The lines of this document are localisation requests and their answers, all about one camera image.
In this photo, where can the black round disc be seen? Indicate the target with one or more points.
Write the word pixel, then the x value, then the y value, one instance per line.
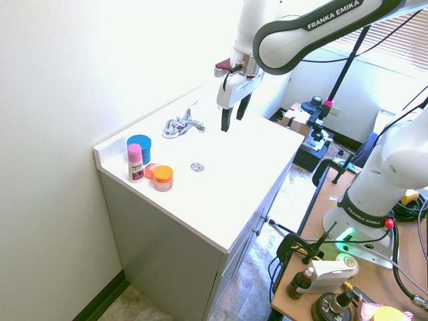
pixel 322 307

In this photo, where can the black C-clamp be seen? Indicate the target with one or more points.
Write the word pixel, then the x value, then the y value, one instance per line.
pixel 326 172
pixel 294 249

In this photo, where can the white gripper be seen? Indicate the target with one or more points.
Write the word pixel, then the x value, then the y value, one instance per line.
pixel 236 87

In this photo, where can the black storage case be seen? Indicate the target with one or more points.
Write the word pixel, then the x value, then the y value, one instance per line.
pixel 309 154

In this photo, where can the white Franka Panda arm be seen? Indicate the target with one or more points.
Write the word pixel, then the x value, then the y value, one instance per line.
pixel 374 160

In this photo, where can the dark dropper bottle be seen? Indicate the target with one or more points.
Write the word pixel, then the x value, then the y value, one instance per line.
pixel 339 301

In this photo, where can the black tripod head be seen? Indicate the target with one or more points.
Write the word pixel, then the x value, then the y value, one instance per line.
pixel 316 115

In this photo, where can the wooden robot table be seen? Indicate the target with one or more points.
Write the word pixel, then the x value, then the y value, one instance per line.
pixel 347 257

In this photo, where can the chrome sink faucet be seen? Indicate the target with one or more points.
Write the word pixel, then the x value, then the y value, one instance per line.
pixel 182 125

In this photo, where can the cardboard box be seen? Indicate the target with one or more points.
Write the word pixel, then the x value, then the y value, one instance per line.
pixel 296 118

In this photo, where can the brown dropper bottle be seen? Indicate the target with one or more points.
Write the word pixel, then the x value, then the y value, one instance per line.
pixel 299 284

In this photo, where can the white round container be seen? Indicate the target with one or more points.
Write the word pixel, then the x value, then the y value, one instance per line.
pixel 347 259

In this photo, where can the orange lidded pink jar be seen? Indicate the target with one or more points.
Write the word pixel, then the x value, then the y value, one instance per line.
pixel 163 179

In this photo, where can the window blinds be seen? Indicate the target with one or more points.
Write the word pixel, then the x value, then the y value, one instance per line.
pixel 401 36

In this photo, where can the black camera stand pole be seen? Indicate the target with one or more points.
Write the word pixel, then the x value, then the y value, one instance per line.
pixel 347 63

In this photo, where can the pink packet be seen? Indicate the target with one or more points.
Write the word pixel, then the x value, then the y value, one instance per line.
pixel 366 311

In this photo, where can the yellow round lid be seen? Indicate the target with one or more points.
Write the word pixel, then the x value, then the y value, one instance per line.
pixel 389 314

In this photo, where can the chrome sink drain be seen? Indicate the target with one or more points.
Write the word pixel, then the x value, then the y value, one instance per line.
pixel 197 166

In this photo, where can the white box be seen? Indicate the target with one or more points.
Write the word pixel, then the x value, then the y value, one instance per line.
pixel 331 275

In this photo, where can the white vanity countertop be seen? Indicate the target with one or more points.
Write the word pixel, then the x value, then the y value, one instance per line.
pixel 214 167

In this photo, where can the pink capped white bottle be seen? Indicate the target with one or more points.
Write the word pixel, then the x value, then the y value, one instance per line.
pixel 135 164

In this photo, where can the small red round container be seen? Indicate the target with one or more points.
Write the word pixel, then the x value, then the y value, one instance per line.
pixel 151 170

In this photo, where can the grey vanity cabinet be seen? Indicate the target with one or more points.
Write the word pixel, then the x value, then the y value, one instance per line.
pixel 187 247

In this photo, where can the blue lidded jar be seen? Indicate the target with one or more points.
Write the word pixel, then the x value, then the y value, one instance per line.
pixel 142 147

